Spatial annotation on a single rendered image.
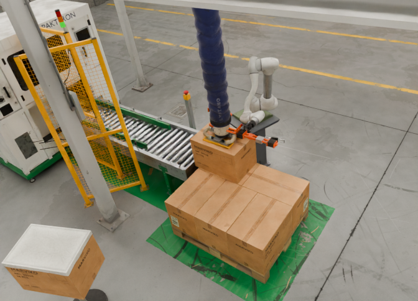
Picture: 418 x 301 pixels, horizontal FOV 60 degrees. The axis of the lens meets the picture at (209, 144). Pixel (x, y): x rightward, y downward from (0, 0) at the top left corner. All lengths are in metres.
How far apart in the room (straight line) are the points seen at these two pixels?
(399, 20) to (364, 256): 3.65
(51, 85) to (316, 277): 3.09
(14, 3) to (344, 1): 2.97
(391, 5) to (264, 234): 3.02
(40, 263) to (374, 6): 3.02
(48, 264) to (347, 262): 2.76
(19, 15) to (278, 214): 2.85
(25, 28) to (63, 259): 1.89
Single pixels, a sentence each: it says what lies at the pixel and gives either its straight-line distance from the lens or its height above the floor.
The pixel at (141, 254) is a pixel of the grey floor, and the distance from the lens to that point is 4.27.
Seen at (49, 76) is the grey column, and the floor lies 2.00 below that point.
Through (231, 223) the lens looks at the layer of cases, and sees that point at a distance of 3.60.
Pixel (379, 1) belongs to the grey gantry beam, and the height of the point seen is 3.12.
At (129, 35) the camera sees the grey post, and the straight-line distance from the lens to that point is 6.92.
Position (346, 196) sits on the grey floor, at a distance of 4.62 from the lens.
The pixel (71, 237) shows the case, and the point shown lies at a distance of 3.32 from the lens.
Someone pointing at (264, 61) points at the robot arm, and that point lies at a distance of 3.97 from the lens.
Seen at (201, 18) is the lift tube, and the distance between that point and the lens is 3.21.
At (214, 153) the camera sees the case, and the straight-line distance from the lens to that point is 3.87.
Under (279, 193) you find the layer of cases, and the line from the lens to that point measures 3.83.
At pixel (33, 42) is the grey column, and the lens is 3.47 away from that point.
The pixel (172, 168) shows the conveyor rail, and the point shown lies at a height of 0.55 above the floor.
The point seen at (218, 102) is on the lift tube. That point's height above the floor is 1.46.
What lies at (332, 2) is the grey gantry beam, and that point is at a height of 3.11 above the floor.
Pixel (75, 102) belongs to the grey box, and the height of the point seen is 1.68.
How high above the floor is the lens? 3.32
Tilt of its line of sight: 38 degrees down
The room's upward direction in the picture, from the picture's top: 10 degrees counter-clockwise
